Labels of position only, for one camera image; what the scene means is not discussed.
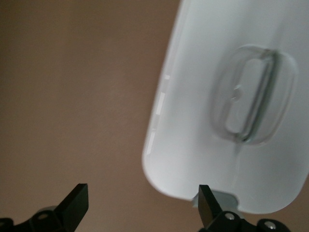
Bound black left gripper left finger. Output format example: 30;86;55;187
28;183;89;232

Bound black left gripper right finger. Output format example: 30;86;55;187
197;184;242;232

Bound white box lid grey clips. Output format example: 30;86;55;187
140;0;309;215

